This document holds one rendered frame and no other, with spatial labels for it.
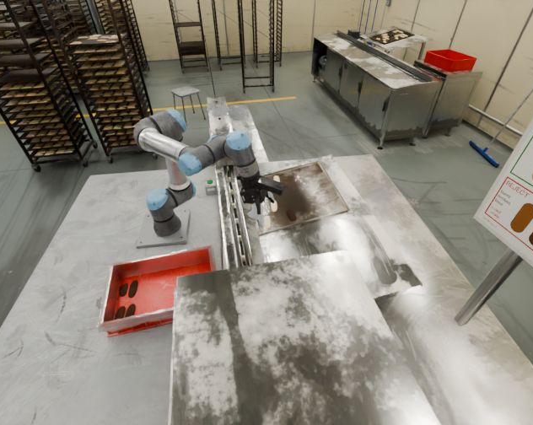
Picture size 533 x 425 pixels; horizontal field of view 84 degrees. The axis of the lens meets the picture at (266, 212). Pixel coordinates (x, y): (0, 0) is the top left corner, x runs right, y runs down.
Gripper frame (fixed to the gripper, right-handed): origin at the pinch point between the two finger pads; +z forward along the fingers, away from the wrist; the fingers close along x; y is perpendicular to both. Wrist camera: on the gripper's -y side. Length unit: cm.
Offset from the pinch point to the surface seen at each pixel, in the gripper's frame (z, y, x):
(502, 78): 97, -167, -396
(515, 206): 3, -80, -6
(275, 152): 96, 106, -252
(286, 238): 30.0, 5.7, -18.0
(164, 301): 26, 50, 29
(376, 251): 36, -37, -16
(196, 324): -9, -1, 54
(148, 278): 22, 64, 21
